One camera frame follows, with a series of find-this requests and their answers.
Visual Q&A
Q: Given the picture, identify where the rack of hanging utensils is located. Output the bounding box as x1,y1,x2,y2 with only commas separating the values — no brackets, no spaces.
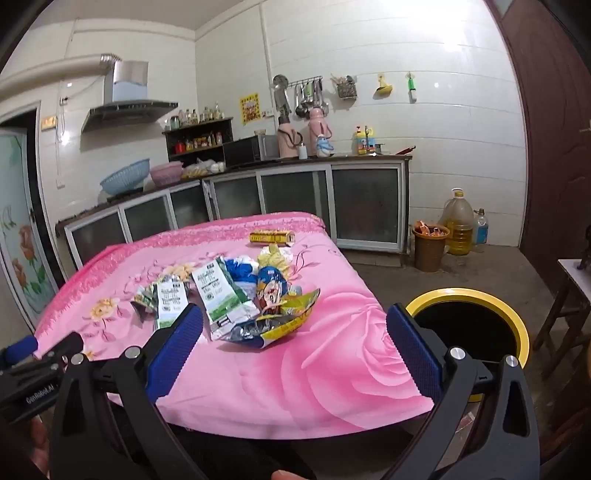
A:
286,76,329,118

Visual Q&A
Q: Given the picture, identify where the floral glass door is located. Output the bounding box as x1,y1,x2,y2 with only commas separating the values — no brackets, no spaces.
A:
0,108,65,330

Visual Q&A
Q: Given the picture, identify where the yellow foil snack wrapper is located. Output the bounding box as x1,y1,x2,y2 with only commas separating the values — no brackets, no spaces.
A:
217,288,321,352

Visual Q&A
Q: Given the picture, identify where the pink thermos with black handle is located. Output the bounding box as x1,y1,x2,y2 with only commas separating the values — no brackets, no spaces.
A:
276,115,303,160

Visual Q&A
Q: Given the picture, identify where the plastic bag of food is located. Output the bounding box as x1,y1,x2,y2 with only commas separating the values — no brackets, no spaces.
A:
181,158,227,180

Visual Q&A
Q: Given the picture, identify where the green white milk carton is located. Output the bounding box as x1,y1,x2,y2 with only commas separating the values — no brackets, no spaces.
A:
191,257,259,342
154,272,190,330

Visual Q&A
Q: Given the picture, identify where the pink thermos flask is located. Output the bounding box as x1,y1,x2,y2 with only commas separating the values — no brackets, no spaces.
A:
307,107,329,158

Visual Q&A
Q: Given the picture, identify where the dark wooden spice shelf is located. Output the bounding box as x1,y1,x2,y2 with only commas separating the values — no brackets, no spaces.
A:
161,117,234,169

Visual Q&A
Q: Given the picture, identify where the large cooking oil jug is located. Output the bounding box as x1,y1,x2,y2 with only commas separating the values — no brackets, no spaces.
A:
443,188,475,256

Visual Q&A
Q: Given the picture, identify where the wooden stool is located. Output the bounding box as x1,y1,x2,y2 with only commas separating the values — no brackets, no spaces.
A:
533,258,591,384

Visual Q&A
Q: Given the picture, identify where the blue plastic basket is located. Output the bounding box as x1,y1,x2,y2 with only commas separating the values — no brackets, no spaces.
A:
99,158,151,195

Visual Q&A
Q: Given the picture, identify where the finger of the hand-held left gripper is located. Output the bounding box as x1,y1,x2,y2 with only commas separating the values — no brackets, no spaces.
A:
28,331,85,370
0,335,40,367

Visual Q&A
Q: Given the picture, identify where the black noodle press machine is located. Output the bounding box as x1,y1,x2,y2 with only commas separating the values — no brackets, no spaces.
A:
573,226,591,273

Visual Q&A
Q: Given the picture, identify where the yellow detergent bottle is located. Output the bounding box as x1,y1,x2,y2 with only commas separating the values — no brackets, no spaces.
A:
355,126,376,155

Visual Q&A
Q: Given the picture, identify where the napa cabbage leaf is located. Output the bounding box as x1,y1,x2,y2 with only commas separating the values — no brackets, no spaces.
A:
259,244,295,274

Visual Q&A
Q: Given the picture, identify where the blue cartoon snack bag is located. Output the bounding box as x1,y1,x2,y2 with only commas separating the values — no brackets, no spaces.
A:
256,265,296,318

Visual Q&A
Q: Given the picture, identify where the wall chopstick holder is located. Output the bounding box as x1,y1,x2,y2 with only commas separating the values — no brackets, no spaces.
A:
331,74,358,99

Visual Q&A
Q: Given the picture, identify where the row of glass bottles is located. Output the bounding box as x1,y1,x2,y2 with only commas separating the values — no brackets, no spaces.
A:
168,102,227,130

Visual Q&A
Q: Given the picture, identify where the black gas stove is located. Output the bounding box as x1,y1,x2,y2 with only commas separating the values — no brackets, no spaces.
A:
106,185,146,202

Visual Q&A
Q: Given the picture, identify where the pink floral blanket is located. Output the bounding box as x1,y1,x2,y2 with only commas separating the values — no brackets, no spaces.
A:
34,211,435,437

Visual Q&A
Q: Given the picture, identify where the yellow rimmed black bin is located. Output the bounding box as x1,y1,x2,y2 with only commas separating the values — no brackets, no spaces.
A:
405,287,529,404

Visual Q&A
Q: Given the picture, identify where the dark green snack packet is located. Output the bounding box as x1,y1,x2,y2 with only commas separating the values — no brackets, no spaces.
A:
131,284,160,324

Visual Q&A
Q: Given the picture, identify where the brown wooden door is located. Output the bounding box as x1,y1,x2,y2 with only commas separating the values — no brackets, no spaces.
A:
485,0,591,282

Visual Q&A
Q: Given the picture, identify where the person's dark clothing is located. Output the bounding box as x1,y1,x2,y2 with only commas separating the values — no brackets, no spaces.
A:
108,406,296,480

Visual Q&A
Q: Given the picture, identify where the steel range hood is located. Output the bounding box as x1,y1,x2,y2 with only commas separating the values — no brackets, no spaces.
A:
81,60,179,134

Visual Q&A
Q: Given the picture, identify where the long yellow brown box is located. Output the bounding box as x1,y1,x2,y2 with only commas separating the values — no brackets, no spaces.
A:
249,231,296,247

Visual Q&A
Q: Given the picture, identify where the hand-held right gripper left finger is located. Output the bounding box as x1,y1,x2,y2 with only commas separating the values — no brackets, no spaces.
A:
48,302,205,480

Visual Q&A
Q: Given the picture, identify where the yellow wall poster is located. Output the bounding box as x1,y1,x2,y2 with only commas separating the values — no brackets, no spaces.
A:
239,92,260,124

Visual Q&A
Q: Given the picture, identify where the metal skimmer ladle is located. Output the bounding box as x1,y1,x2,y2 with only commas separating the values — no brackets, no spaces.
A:
272,75,290,116

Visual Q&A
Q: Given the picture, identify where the black microwave oven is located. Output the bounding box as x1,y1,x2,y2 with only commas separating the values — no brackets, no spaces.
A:
222,135,280,169

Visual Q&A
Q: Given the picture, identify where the blue cloth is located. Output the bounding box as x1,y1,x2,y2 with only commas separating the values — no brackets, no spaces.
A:
226,259,259,288

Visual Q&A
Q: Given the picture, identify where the row of sauce jars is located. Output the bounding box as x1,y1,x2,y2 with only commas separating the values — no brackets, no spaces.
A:
173,131,223,155

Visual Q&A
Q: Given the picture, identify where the pink plastic basin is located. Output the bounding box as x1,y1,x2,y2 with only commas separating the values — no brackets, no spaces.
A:
149,161,184,186

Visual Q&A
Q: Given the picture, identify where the kitchen counter cabinet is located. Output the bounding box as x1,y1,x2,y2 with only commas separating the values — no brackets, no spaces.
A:
55,154,413,267

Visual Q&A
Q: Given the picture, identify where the silver exhaust duct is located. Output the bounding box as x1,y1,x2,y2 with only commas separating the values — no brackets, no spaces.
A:
0,53,122,95

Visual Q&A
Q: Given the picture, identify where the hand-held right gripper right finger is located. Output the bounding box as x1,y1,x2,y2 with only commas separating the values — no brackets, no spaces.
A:
385,302,541,480

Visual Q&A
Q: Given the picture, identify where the brown waste bucket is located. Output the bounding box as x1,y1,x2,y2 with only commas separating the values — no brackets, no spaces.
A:
412,220,451,272

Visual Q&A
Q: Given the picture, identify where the clear water bottle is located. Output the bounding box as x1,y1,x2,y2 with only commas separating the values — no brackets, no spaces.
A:
473,208,489,253

